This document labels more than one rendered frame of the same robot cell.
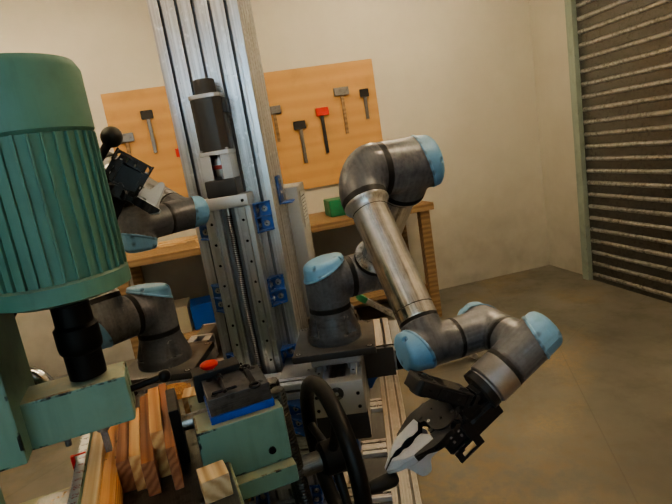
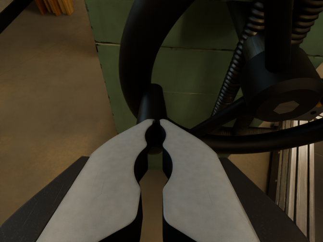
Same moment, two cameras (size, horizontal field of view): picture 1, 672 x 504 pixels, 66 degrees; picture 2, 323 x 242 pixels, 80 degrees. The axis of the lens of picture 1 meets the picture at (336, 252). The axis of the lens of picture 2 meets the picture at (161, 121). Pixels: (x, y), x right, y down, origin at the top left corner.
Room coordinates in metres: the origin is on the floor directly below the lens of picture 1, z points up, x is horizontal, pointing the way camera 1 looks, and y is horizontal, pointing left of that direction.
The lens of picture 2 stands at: (0.76, -0.09, 0.94)
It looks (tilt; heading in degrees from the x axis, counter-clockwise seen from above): 58 degrees down; 102
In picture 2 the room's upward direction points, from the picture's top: 8 degrees clockwise
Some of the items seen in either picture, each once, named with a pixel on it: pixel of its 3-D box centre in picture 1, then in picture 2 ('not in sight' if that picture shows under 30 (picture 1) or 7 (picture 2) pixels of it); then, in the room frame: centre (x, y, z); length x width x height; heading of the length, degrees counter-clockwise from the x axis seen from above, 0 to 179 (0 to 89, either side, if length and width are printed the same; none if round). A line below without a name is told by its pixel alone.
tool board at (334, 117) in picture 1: (254, 137); not in sight; (4.02, 0.47, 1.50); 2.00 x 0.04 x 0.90; 101
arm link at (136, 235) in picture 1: (142, 224); not in sight; (1.17, 0.42, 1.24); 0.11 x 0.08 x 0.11; 138
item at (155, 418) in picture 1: (159, 428); not in sight; (0.79, 0.33, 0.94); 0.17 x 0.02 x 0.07; 19
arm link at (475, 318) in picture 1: (480, 329); not in sight; (0.91, -0.24, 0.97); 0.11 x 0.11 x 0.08; 19
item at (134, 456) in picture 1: (138, 445); not in sight; (0.76, 0.36, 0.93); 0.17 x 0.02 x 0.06; 19
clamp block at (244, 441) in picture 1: (238, 426); not in sight; (0.79, 0.21, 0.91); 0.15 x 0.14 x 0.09; 19
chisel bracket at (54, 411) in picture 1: (82, 407); not in sight; (0.71, 0.40, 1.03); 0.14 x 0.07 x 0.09; 109
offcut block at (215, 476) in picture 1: (214, 481); not in sight; (0.65, 0.22, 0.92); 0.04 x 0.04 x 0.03; 23
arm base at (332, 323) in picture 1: (332, 320); not in sight; (1.39, 0.04, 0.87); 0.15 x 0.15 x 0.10
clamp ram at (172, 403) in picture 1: (196, 418); not in sight; (0.77, 0.26, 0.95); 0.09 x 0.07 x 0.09; 19
